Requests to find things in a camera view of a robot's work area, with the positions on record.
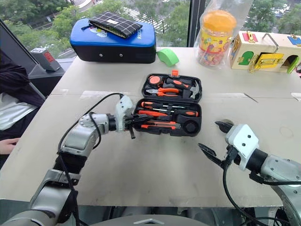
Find clear plastic bag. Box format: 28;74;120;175
192;0;254;70

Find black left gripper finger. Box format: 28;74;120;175
128;124;137;140
133;114;153;125

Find dark tape roll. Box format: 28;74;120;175
221;119;235;129

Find bystander dark sleeve arm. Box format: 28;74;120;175
0;49;45;107

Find black checked fabric pouch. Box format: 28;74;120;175
81;11;143;39

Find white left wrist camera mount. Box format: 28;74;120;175
114;95;135;134

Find bystander bare hand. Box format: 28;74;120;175
0;137;21;155

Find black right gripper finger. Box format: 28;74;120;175
198;143;224;167
214;119;234;135

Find black window frame post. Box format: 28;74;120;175
187;0;207;48

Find wooden latch toy box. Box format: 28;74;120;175
229;30;301;75

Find bystander white shirt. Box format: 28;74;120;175
0;92;39;131

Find black orange utility knife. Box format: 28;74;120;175
140;120;182;131

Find blue black padded case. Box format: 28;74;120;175
69;18;157;64

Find short shaft orange black screwdriver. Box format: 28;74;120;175
150;107;199;118

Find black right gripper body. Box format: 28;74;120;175
220;145;242;167

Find clear jar with orange lid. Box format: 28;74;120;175
197;9;238;68

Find dark grey stand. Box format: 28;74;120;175
28;65;66;97

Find orange black tape measure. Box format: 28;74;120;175
147;75;164;89

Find long shaft orange black screwdriver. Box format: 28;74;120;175
140;100;187;110

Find green tape roll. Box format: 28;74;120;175
156;48;181;67

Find black plastic tool case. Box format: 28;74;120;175
132;70;203;137

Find grey box with red label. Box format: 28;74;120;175
30;48;61;72

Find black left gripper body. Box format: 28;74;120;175
123;114;140;130

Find orange tester pen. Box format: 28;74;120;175
137;109;169;118

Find orange handled pliers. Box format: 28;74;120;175
145;87;182;97

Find hammer with orange black handle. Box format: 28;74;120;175
164;78;201;99

